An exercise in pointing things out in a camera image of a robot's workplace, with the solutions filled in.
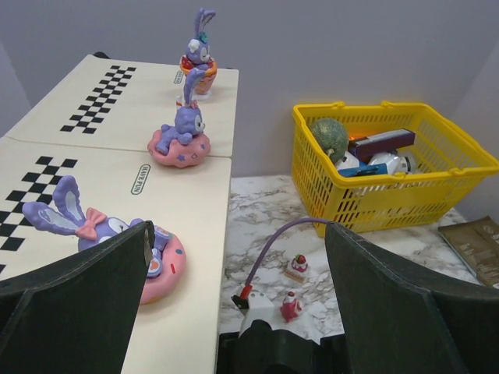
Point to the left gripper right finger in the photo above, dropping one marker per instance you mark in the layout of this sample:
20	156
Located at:
401	317

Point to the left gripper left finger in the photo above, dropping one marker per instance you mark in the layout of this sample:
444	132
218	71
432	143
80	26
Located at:
76	315

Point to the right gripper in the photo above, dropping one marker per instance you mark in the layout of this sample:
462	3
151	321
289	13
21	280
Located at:
261	349

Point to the pink bear toy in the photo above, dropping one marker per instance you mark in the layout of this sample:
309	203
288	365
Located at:
292	307

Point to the strawberry cake slice toy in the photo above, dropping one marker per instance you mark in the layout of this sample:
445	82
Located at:
297	268

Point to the purple bunny pink donut toy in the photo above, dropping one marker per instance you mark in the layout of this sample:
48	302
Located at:
93	227

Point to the purple bunny cupcake toy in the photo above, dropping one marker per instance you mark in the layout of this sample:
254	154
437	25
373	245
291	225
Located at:
198	53

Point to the beige tiered shelf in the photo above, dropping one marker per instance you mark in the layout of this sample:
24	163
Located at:
95	125

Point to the brown coffee bag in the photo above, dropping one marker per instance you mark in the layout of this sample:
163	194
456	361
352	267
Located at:
476	245

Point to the blue box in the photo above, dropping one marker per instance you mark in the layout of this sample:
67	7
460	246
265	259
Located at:
365	170

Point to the white bottle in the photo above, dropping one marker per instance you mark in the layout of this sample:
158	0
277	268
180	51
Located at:
406	164

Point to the yellow plastic basket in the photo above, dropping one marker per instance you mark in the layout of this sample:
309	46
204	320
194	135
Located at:
449	164

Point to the purple box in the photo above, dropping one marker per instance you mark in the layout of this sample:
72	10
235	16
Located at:
368	146

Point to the green melon ball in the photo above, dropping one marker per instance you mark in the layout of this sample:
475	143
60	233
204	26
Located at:
332	138

